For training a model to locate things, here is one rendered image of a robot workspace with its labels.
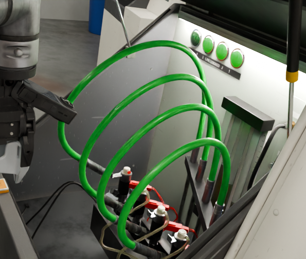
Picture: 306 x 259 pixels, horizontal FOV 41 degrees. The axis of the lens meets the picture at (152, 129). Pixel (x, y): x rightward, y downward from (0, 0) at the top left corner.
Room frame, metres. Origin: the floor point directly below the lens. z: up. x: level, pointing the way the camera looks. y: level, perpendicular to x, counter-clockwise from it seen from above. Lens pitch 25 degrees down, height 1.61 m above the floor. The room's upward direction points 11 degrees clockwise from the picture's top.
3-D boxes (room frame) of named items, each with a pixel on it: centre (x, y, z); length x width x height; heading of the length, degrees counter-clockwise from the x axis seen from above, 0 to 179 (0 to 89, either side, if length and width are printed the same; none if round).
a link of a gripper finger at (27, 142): (0.56, 0.20, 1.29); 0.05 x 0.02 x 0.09; 35
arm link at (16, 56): (0.57, 0.22, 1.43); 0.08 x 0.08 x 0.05
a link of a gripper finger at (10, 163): (0.56, 0.22, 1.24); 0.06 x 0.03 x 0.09; 125
